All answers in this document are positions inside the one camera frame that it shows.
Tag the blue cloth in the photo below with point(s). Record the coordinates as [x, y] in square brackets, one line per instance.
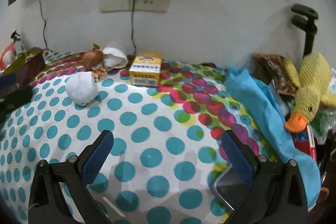
[260, 102]

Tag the brown haired figurine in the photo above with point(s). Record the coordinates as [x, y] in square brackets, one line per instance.
[92, 62]

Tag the polka dot tablecloth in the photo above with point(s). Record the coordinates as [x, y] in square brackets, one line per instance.
[167, 140]

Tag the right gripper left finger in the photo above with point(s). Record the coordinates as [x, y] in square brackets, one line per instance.
[83, 171]

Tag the yellow plush duck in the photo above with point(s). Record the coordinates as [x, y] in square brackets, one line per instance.
[312, 81]

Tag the brown snack packet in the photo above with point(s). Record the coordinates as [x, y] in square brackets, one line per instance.
[270, 68]

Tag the black clamp mount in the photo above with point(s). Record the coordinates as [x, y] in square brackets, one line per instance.
[304, 18]

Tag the black spray bottle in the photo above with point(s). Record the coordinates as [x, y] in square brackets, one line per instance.
[18, 45]

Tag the gold metal tin box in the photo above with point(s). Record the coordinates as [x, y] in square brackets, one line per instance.
[27, 66]

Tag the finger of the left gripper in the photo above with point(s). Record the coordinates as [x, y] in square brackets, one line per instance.
[15, 100]
[8, 83]

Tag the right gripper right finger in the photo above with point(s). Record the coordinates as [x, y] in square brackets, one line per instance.
[253, 174]

